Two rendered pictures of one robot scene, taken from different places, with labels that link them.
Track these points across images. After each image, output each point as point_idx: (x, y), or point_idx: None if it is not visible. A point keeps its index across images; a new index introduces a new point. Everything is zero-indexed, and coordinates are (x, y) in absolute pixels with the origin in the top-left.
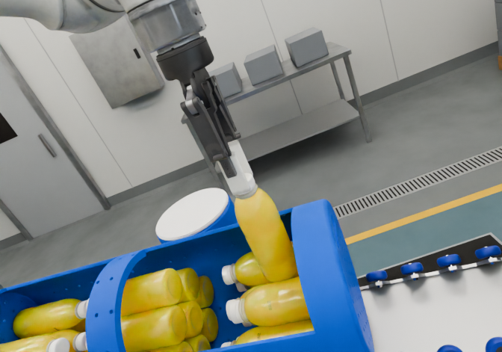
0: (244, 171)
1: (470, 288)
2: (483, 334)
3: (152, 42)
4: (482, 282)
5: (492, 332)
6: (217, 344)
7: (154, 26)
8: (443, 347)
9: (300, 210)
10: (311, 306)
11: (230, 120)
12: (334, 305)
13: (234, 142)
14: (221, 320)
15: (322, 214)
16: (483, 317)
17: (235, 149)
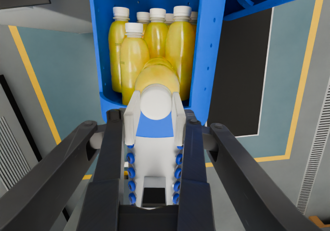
0: (172, 111)
1: (168, 142)
2: (145, 137)
3: None
4: (170, 147)
5: (145, 140)
6: None
7: None
8: None
9: (171, 117)
10: (101, 99)
11: (213, 165)
12: (102, 112)
13: (176, 140)
14: None
15: (152, 135)
16: (152, 140)
17: (174, 131)
